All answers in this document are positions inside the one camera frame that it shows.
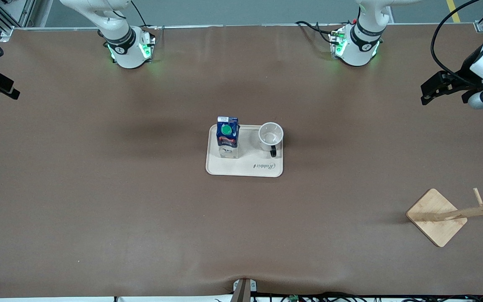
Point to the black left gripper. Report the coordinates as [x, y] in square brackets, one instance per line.
[466, 77]

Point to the blue milk carton green cap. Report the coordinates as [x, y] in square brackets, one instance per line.
[227, 138]

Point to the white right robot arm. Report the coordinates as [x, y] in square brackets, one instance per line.
[124, 46]

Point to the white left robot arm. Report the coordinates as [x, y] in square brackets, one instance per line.
[361, 46]

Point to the wooden cup rack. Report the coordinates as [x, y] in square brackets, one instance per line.
[434, 218]

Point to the brown table mat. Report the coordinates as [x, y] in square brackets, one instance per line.
[99, 230]

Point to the beige plastic tray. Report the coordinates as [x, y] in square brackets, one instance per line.
[245, 165]

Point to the aluminium frame with diagonal bars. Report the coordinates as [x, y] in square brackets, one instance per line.
[25, 12]

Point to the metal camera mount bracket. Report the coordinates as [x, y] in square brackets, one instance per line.
[243, 289]

